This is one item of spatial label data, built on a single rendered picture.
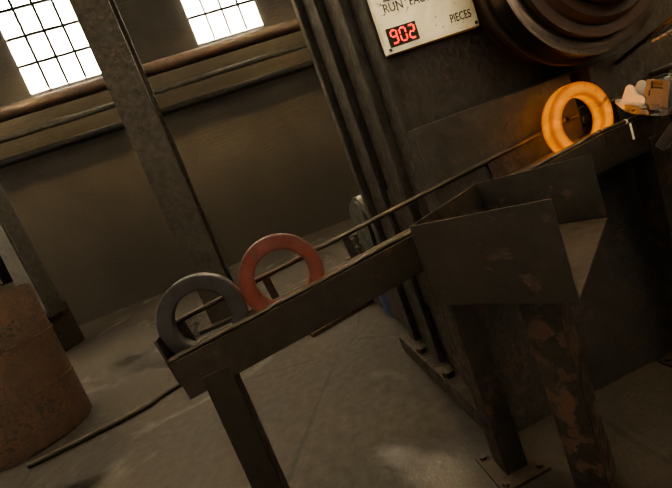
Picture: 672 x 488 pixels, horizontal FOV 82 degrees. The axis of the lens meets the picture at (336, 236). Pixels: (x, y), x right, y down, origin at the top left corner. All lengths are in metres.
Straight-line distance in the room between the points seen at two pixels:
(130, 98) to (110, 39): 0.45
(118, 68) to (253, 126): 3.70
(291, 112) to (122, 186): 3.05
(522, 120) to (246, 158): 6.09
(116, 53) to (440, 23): 2.92
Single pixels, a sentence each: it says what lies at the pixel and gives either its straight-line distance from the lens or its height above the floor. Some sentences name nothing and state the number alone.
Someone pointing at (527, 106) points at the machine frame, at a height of 0.83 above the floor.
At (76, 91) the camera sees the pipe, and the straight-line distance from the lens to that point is 6.82.
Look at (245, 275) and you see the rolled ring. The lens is 0.83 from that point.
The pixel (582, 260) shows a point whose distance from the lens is 0.66.
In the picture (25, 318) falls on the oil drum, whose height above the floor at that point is 0.69.
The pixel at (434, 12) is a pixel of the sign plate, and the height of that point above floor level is 1.12.
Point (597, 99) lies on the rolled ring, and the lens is 1.19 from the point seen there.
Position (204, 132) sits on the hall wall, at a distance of 7.05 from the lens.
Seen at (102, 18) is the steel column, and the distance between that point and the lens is 3.79.
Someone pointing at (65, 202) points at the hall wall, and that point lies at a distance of 7.52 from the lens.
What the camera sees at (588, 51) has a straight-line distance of 1.16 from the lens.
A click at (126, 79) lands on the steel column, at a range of 3.61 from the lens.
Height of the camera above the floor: 0.84
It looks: 8 degrees down
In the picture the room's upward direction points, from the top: 21 degrees counter-clockwise
